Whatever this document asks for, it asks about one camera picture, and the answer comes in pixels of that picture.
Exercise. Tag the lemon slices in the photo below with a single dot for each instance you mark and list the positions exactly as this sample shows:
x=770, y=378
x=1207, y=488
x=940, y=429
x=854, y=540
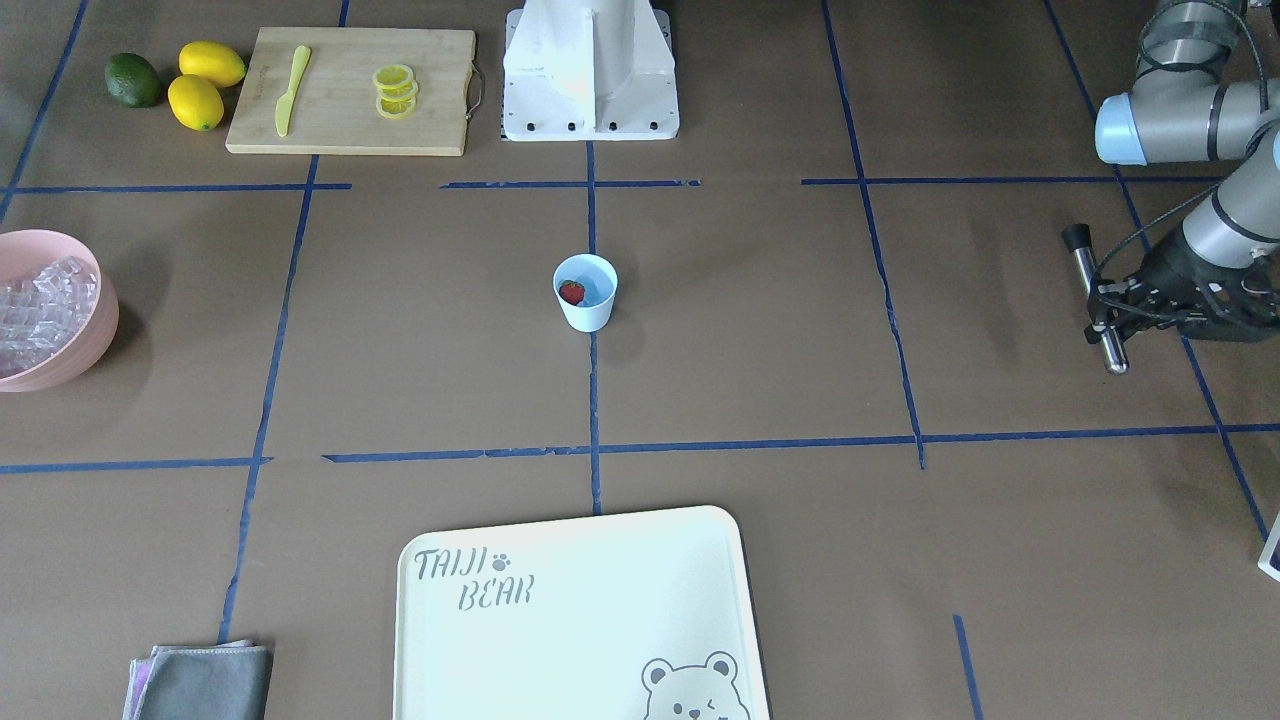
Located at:
x=396, y=91

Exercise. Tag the green avocado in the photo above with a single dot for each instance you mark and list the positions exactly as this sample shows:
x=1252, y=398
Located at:
x=132, y=82

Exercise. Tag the steel muddler black tip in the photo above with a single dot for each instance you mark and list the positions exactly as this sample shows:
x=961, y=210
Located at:
x=1099, y=331

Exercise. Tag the yellow lemon near avocado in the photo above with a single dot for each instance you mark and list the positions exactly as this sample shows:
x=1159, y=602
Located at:
x=218, y=63

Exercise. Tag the metal cup rack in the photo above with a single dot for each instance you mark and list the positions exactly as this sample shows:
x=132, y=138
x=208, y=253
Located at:
x=1268, y=561

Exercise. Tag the white pole mount base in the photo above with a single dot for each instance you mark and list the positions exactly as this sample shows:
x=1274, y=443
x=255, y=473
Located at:
x=577, y=71

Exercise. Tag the red strawberry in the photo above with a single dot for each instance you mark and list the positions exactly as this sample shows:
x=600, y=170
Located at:
x=572, y=293

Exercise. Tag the yellow plastic knife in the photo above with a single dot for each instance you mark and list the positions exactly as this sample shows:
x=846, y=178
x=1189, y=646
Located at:
x=285, y=103

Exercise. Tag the yellow lemon outer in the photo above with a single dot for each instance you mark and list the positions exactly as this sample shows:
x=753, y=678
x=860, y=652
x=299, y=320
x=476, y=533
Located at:
x=196, y=102

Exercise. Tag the clear ice cubes pile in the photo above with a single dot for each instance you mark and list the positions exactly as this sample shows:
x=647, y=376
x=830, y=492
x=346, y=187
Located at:
x=42, y=311

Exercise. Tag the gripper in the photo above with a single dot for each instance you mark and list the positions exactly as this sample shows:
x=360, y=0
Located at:
x=1168, y=272

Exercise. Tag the cream bear tray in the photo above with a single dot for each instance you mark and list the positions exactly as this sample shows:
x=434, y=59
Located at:
x=639, y=615

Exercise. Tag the grey folded cloth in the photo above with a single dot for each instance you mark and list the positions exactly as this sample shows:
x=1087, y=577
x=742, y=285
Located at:
x=225, y=681

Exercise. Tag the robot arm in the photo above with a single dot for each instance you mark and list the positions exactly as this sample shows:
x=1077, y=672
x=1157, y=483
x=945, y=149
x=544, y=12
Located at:
x=1200, y=93

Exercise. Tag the blue plastic cup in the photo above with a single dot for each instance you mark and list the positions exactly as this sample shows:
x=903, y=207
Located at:
x=601, y=281

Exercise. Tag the pink bowl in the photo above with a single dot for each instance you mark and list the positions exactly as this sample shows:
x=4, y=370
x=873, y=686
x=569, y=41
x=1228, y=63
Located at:
x=26, y=251

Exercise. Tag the bamboo cutting board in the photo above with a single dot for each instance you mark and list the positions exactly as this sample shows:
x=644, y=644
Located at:
x=335, y=112

